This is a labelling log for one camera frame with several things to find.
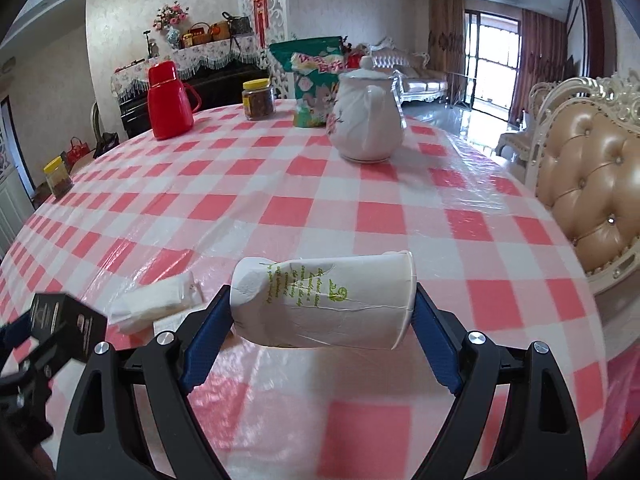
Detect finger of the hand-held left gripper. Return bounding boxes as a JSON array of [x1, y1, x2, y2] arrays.
[[0, 311, 34, 350], [20, 334, 93, 388]]

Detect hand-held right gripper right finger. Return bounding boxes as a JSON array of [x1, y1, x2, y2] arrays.
[[411, 282, 587, 480]]

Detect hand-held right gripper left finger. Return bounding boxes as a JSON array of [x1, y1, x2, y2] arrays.
[[56, 284, 236, 480]]

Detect small black box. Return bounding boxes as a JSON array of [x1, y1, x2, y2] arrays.
[[28, 292, 108, 364]]

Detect crushed white paper cup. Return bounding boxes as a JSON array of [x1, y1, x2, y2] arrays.
[[228, 249, 419, 351]]

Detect white tissue packet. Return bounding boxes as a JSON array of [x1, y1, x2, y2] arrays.
[[107, 269, 205, 335]]

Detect red checkered tablecloth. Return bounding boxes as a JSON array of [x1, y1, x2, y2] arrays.
[[0, 98, 609, 480]]

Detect white panel door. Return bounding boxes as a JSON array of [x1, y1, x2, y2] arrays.
[[0, 94, 37, 252]]

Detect glass jar yellow lid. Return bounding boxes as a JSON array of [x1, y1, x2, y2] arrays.
[[241, 78, 276, 121], [43, 155, 75, 199]]

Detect red handbag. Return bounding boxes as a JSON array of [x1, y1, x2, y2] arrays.
[[67, 135, 91, 166]]

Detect black handbag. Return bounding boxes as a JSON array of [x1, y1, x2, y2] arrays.
[[92, 129, 119, 159]]

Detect red thermos jug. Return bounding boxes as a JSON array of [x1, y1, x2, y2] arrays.
[[147, 60, 203, 140]]

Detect white floral teapot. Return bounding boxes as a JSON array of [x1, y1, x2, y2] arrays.
[[325, 54, 407, 164]]

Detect black piano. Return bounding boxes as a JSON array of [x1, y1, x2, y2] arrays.
[[119, 62, 274, 141]]

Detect silver ornate sofa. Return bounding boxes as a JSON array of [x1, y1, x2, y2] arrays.
[[367, 37, 449, 107]]

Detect green snack bag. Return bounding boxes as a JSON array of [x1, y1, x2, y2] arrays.
[[268, 34, 351, 130]]

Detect floral lace piano cover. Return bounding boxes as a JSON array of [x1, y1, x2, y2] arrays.
[[110, 34, 271, 104]]

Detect balcony glass door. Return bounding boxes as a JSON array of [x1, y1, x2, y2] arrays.
[[462, 9, 524, 122]]

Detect red decorative item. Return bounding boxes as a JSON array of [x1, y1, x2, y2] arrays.
[[344, 42, 369, 69]]

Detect woven basket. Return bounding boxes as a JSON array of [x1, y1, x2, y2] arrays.
[[182, 22, 211, 49]]

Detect brown curtain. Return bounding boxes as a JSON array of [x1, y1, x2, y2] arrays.
[[427, 0, 467, 107], [509, 7, 569, 122]]

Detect grey handbag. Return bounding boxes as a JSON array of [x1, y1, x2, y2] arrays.
[[227, 11, 254, 39]]

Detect pink flowers in vase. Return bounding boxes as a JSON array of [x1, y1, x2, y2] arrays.
[[152, 3, 191, 51]]

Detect dark wooden door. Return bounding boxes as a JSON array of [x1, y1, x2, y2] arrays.
[[567, 0, 617, 88]]

